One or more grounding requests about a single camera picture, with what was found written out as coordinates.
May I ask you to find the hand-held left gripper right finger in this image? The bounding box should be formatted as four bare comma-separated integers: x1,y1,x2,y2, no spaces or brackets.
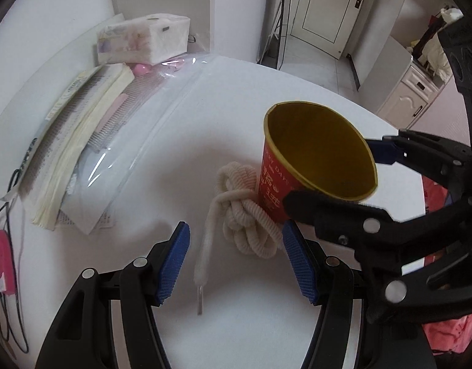
281,221,432,369

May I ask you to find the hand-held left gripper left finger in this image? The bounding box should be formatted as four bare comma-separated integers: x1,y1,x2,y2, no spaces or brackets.
35,221,192,369

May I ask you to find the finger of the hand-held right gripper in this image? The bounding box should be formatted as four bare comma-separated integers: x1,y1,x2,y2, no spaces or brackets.
364,130,472,200
284,190,472,324

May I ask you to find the red paper cup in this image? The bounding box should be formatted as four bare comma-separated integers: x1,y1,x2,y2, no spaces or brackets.
264,102,378,224

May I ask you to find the cream rope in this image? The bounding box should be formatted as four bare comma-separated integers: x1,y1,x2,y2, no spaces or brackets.
193,162,280,316

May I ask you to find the cream cloth bundle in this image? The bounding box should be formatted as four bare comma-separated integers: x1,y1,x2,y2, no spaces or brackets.
407,6,465,81

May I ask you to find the cream cabinet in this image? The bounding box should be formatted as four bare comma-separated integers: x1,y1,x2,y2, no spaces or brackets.
376,63,440,124

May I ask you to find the clear plastic bag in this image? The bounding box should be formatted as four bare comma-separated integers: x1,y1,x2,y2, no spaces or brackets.
59,54,221,235

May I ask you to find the grey mesh comb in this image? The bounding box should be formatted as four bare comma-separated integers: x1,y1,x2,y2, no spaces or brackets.
88,77,152,150

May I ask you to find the pink printed blanket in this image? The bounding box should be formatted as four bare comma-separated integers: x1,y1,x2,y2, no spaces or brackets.
422,177,472,356

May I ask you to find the black framed standing mirror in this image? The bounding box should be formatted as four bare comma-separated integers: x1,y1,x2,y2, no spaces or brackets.
257,0,294,70

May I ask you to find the stack of papers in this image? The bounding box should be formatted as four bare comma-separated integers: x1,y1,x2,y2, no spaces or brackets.
21,63,134,231

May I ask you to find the pink device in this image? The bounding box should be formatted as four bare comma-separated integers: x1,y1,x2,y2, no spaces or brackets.
0,228,17,295

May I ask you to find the white tissue pack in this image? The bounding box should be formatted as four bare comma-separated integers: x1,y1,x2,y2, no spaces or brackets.
95,14,191,66

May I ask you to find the pink charger with cable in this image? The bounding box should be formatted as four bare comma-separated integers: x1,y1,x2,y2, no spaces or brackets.
0,169,30,354

